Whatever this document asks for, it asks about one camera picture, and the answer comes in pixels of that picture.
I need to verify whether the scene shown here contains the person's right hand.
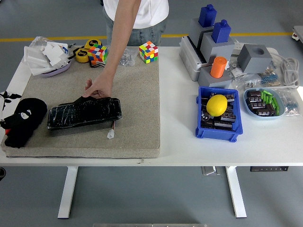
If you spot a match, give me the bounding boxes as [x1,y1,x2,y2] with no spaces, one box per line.
[82,70,116,99]

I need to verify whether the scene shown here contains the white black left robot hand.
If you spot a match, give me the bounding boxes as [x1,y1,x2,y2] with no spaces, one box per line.
[0,91,33,133]

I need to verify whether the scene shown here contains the black rag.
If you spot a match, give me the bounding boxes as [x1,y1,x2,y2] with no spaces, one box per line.
[4,97,48,149]

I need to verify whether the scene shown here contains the black plastic-wrapped panel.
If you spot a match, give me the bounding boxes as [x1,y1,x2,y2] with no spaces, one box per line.
[46,96,123,131]

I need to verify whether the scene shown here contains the black table control panel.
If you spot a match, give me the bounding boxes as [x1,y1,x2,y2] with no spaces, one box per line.
[250,166,289,172]

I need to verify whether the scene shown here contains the multicolour puzzle cube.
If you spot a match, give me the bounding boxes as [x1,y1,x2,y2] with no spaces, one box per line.
[138,41,159,64]
[88,44,109,65]

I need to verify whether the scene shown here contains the clear bag of screws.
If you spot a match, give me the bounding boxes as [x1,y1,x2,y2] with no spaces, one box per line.
[116,47,138,67]

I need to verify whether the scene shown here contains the yellow tape measure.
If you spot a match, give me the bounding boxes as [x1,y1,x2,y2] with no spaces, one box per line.
[84,39,103,51]
[75,48,90,63]

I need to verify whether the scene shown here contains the flat white plate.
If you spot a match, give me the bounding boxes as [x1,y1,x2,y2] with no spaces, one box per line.
[27,62,60,77]

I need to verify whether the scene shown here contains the grey-brown mat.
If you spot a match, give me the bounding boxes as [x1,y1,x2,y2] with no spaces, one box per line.
[0,46,161,159]

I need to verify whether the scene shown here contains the purple tray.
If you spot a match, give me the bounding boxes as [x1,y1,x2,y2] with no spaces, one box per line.
[39,59,71,78]

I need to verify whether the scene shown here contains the clear plastic bag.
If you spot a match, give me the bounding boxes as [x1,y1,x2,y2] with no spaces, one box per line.
[28,36,54,52]

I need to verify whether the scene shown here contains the grey electrical box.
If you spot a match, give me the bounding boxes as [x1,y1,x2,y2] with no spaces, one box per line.
[179,35,210,82]

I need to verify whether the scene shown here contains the low grey holder block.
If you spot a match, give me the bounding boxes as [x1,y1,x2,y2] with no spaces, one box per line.
[197,66,232,89]

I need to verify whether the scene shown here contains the tall grey holder block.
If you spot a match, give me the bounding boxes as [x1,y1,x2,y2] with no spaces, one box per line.
[188,18,215,48]

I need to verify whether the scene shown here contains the white table leg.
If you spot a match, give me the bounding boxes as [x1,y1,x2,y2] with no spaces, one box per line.
[225,166,247,218]
[57,166,79,219]

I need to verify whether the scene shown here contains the yellow lemon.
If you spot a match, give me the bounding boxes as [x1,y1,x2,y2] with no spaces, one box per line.
[206,94,228,117]

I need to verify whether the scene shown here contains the orange cylinder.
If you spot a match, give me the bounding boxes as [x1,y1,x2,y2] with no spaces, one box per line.
[210,56,228,79]

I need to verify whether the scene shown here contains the blue plastic bin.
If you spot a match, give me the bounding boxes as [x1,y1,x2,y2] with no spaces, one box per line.
[195,86,244,143]

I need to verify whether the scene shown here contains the blue peg block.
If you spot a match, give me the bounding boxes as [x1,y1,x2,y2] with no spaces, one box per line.
[211,19,232,44]
[198,4,217,27]

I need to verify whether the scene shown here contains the clear bag of white parts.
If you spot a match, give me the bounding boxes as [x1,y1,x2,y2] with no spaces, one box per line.
[226,59,247,79]

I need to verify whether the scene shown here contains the clear bag of plug parts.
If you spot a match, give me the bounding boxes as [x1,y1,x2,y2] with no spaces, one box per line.
[231,72,262,92]

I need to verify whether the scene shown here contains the grey block with round hole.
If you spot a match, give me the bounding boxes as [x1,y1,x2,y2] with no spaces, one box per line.
[237,44,273,74]

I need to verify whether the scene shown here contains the light blue dish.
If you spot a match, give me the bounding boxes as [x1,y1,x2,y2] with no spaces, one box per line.
[243,87,285,121]

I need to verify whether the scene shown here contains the clear bag of blue resistors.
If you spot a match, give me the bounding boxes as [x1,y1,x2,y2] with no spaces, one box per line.
[259,61,282,86]
[276,88,303,117]

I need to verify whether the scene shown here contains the black wrist strap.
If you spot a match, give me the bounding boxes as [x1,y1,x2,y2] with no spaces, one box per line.
[89,61,106,70]

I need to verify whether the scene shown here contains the white switch plate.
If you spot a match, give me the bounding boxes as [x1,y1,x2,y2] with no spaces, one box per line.
[23,45,52,69]

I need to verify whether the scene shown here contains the white wire connector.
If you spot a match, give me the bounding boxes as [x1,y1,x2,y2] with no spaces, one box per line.
[107,120,117,140]

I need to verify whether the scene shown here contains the grey metal bracket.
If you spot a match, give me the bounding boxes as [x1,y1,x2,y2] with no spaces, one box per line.
[201,166,221,176]

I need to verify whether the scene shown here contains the white power cable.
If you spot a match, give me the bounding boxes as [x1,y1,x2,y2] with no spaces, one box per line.
[267,51,301,90]

